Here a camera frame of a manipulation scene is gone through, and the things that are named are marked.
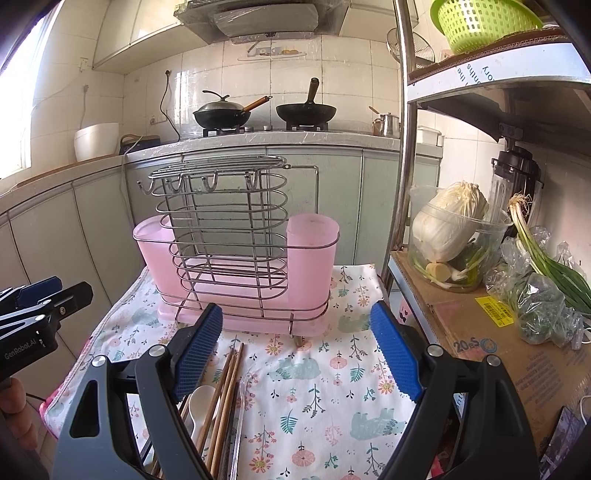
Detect white plastic spoon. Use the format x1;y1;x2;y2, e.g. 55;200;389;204
188;385;215;443

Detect wooden chopstick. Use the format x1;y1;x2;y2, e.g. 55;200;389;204
195;349;236;454
204;341;246;478
202;347;242;471

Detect dark black chopstick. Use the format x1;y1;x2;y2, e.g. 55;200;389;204
216;382;239;480

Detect person's left hand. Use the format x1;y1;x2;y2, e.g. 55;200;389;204
0;378;38;451

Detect cardboard box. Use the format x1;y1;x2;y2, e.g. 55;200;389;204
389;252;590;452

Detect pink plastic drip tray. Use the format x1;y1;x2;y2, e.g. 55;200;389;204
150;257;331;337

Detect floral bear print cloth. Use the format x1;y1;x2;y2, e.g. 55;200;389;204
41;263;445;480

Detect left pink plastic cup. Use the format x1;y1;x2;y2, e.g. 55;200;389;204
133;215;185;304

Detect pink plastic cup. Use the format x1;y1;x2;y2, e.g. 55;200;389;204
287;213;339;312
133;215;185;304

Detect clear plastic container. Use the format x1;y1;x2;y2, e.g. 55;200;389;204
408;181;512;292

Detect napa cabbage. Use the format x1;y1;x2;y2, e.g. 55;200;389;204
412;181;488;263

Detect right pink plastic cup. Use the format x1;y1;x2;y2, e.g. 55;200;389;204
287;213;339;312

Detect bag of green vegetables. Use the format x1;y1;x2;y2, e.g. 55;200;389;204
484;227;590;350

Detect green onions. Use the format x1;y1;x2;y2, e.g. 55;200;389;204
508;194;591;318

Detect black blender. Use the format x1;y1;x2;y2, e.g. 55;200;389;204
485;146;544;222

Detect steel kettle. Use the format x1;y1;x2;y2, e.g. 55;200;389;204
369;106;400;138

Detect gas stove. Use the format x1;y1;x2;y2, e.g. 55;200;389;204
202;122;329;138

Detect black wok with lid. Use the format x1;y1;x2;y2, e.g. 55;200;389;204
193;90;271;131

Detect black frying pan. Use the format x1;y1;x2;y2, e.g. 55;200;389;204
276;77;337;130

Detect steel shelf pole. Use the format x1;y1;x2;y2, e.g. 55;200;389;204
381;0;418;289

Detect range hood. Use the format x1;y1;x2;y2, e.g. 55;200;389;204
174;0;349;44

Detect green plastic colander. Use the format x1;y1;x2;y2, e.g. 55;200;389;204
430;0;543;54

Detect metal shelf board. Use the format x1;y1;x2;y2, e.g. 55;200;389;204
406;28;590;101

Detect metal wire utensil rack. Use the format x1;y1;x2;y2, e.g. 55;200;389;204
136;155;332;334

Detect wire strainer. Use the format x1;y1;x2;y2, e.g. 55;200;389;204
386;26;436;69

